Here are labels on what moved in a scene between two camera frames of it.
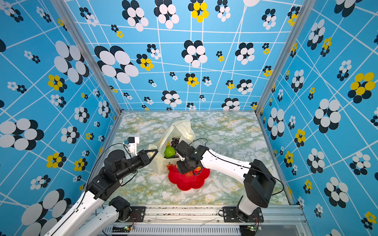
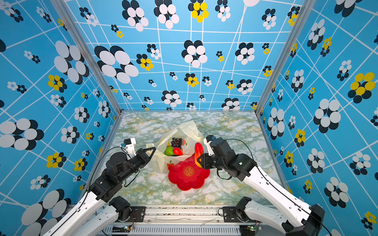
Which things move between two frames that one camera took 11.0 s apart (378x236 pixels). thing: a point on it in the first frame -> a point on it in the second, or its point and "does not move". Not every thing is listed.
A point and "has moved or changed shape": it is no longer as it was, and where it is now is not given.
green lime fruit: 170,152 does not move
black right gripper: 181,169 -> 205,158
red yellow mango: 189,174 -> 177,151
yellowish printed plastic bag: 182,129 has moved or changed shape
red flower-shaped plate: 186,183 does not move
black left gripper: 144,158 does not move
